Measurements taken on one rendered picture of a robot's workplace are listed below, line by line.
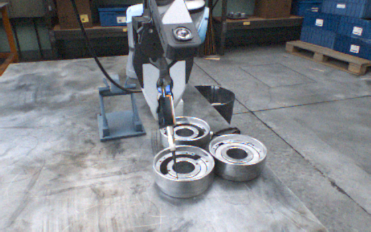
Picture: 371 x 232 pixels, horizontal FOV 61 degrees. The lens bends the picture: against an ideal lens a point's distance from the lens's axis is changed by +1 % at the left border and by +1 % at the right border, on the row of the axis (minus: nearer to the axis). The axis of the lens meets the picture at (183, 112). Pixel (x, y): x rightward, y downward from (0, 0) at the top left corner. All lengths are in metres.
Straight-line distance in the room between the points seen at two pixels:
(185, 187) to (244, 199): 0.10
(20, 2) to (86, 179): 3.84
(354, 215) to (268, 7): 3.37
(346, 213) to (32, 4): 3.82
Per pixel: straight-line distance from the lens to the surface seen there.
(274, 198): 0.54
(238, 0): 5.02
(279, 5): 4.76
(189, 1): 0.98
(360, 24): 4.23
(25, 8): 4.33
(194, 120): 0.68
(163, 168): 0.54
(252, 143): 0.62
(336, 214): 1.83
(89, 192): 0.56
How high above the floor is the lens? 1.14
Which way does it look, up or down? 26 degrees down
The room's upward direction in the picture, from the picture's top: straight up
